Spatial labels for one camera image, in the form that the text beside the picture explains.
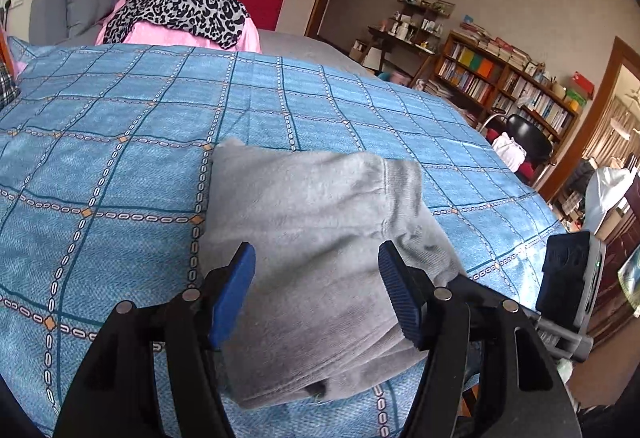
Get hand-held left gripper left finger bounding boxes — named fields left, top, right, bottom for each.
left=52, top=242, right=257, bottom=438

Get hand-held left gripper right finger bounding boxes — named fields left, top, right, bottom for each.
left=377, top=240, right=583, bottom=438

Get grey pants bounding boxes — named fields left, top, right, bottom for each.
left=200, top=137, right=468, bottom=410

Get white plastic bag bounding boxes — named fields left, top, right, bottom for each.
left=584, top=166, right=633, bottom=235

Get red cushion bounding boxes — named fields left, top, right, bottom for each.
left=485, top=128, right=540, bottom=182

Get white cloth bag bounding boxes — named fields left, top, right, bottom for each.
left=492, top=132, right=529, bottom=170

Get black chair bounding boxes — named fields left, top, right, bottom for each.
left=482, top=113, right=559, bottom=185

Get blue checkered bedspread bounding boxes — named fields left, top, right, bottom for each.
left=0, top=35, right=568, bottom=438

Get red box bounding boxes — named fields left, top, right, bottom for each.
left=572, top=72, right=597, bottom=100

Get wooden bookshelf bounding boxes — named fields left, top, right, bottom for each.
left=432, top=15, right=596, bottom=145

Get wooden desk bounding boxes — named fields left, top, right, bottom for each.
left=367, top=25, right=441, bottom=79

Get pink quilt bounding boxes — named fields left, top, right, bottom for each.
left=95, top=0, right=262, bottom=55

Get small desktop shelf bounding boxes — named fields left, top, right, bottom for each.
left=390, top=0, right=456, bottom=47

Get leopard print blanket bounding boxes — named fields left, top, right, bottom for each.
left=103, top=0, right=250, bottom=51

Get plaid pillow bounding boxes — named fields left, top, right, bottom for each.
left=0, top=63, right=21, bottom=110

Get wooden door frame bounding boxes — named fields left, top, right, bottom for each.
left=540, top=36, right=640, bottom=205

